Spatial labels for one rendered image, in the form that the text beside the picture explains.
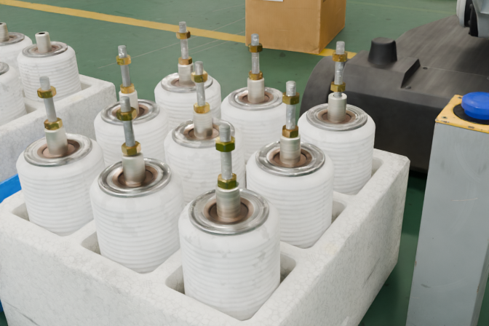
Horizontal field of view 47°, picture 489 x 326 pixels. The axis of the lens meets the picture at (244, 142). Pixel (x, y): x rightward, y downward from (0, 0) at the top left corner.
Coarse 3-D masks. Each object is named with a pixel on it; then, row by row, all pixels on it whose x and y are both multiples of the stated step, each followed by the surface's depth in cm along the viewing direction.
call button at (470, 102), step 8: (464, 96) 55; (472, 96) 55; (480, 96) 55; (488, 96) 55; (464, 104) 55; (472, 104) 54; (480, 104) 54; (488, 104) 54; (472, 112) 54; (480, 112) 53; (488, 112) 53
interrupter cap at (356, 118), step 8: (312, 112) 71; (320, 112) 71; (352, 112) 71; (360, 112) 71; (312, 120) 69; (320, 120) 69; (328, 120) 70; (344, 120) 69; (352, 120) 69; (360, 120) 69; (320, 128) 67; (328, 128) 67; (336, 128) 67; (344, 128) 67; (352, 128) 67
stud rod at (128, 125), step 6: (126, 96) 55; (120, 102) 54; (126, 102) 54; (126, 108) 54; (126, 126) 55; (132, 126) 56; (126, 132) 56; (132, 132) 56; (126, 138) 56; (132, 138) 56; (126, 144) 56; (132, 144) 56
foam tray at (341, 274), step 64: (384, 192) 68; (0, 256) 67; (64, 256) 59; (320, 256) 58; (384, 256) 76; (64, 320) 64; (128, 320) 56; (192, 320) 50; (256, 320) 50; (320, 320) 59
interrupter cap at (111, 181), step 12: (108, 168) 60; (120, 168) 60; (156, 168) 60; (168, 168) 59; (108, 180) 58; (120, 180) 58; (144, 180) 58; (156, 180) 57; (168, 180) 57; (108, 192) 56; (120, 192) 56; (132, 192) 56; (144, 192) 55
